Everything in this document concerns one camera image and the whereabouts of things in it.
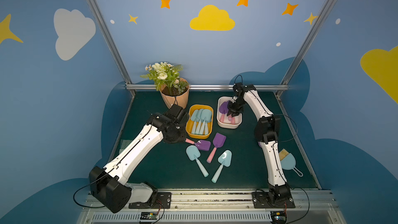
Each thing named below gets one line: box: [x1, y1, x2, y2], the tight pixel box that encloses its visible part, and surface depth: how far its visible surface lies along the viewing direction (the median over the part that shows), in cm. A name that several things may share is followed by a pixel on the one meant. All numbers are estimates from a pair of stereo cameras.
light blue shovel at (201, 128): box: [196, 108, 205, 135], surface depth 106 cm
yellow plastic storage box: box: [185, 104, 215, 139], surface depth 106 cm
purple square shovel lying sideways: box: [185, 137, 211, 151], surface depth 95 cm
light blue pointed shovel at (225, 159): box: [211, 149, 233, 184], surface depth 90 cm
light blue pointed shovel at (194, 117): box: [190, 109, 199, 135], surface depth 107 cm
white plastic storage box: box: [216, 96, 243, 129], surface depth 106 cm
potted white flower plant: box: [139, 61, 190, 109], surface depth 92 cm
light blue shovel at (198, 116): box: [194, 108, 203, 135], surface depth 106 cm
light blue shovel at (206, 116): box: [200, 108, 212, 136], surface depth 107 cm
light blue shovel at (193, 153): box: [186, 145, 209, 178], surface depth 91 cm
